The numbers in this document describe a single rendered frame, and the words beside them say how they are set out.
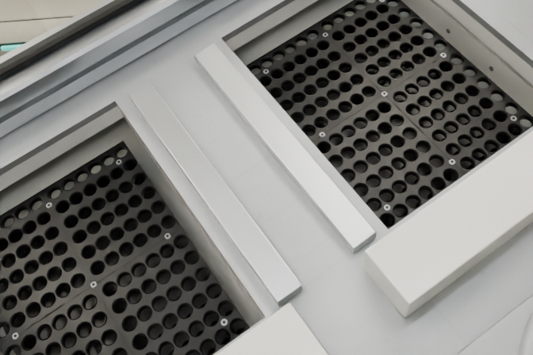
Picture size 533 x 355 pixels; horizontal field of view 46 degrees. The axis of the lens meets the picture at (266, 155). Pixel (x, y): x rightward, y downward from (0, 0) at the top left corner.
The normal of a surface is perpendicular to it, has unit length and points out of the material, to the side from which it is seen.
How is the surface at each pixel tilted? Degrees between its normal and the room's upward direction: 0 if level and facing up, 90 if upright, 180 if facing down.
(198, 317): 0
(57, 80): 90
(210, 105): 0
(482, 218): 0
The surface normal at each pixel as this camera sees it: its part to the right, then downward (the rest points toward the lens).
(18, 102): 0.56, 0.69
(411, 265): -0.10, -0.48
